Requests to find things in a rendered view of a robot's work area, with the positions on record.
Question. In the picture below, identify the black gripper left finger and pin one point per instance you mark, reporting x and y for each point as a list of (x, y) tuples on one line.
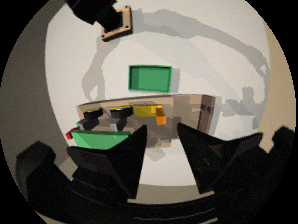
[(123, 161)]

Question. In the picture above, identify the yellow wheel chock with orange handle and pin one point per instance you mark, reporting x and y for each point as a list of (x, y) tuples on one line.
[(150, 111)]

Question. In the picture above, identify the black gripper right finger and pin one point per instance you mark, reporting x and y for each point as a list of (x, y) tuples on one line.
[(210, 157)]

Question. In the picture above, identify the brown wooden ramp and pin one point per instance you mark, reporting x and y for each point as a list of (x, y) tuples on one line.
[(193, 110)]

